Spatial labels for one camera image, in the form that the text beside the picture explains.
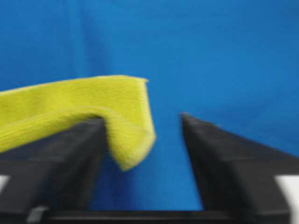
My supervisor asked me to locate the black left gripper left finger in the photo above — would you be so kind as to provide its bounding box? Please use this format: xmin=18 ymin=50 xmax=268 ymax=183
xmin=0 ymin=118 xmax=108 ymax=224

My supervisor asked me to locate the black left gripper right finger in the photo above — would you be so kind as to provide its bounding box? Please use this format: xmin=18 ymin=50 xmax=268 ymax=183
xmin=180 ymin=113 xmax=299 ymax=224

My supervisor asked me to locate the yellow-green microfiber towel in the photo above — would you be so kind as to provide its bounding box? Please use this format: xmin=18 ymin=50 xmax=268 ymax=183
xmin=0 ymin=75 xmax=156 ymax=171

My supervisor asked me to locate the blue table cloth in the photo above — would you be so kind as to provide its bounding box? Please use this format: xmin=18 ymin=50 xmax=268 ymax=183
xmin=0 ymin=0 xmax=299 ymax=210

